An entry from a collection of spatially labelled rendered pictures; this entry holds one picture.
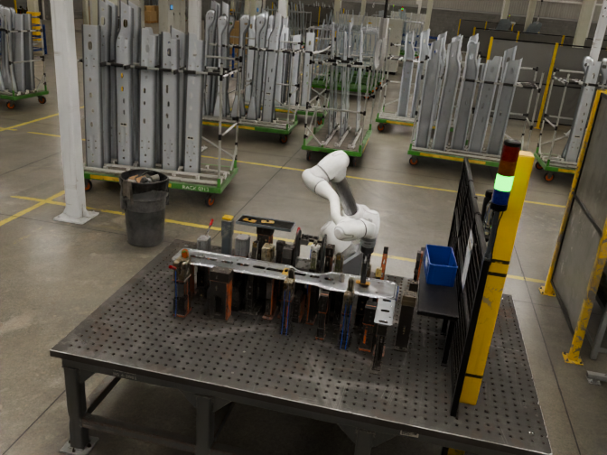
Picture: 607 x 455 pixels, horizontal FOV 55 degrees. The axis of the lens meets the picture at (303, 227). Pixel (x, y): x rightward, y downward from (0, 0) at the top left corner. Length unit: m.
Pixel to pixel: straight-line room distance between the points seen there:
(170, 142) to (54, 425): 4.50
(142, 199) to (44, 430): 2.71
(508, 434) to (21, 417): 2.85
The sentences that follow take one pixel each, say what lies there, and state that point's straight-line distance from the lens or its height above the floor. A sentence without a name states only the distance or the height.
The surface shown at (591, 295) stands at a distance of 4.98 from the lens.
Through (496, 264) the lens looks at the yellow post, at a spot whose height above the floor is 1.49.
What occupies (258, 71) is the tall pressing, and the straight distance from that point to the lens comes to 11.16.
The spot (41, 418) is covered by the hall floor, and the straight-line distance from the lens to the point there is 4.10.
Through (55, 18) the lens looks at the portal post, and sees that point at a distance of 6.58.
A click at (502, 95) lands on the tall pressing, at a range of 10.34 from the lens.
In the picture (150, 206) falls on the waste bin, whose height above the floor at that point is 0.46.
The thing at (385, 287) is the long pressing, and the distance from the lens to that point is 3.45.
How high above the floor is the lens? 2.56
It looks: 22 degrees down
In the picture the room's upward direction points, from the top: 5 degrees clockwise
